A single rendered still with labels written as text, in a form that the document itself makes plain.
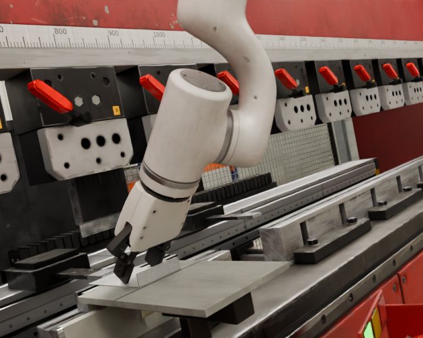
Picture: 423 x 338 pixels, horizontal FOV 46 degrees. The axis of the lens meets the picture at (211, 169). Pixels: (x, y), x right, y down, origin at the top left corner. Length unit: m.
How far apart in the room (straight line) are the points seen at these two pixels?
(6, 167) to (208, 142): 0.27
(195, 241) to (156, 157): 0.66
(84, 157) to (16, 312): 0.37
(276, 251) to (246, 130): 0.55
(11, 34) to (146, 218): 0.32
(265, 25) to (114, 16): 0.44
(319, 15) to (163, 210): 0.88
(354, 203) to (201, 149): 0.87
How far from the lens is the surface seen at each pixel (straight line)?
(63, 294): 1.07
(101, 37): 0.86
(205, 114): 0.62
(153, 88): 0.85
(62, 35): 0.82
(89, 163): 0.78
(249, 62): 0.66
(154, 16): 0.95
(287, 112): 1.19
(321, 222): 1.30
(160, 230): 0.73
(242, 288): 0.65
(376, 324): 0.97
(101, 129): 0.80
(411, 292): 1.46
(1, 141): 0.72
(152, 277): 0.77
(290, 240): 1.18
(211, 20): 0.64
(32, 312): 1.04
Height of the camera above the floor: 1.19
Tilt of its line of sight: 3 degrees down
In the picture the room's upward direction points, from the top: 12 degrees counter-clockwise
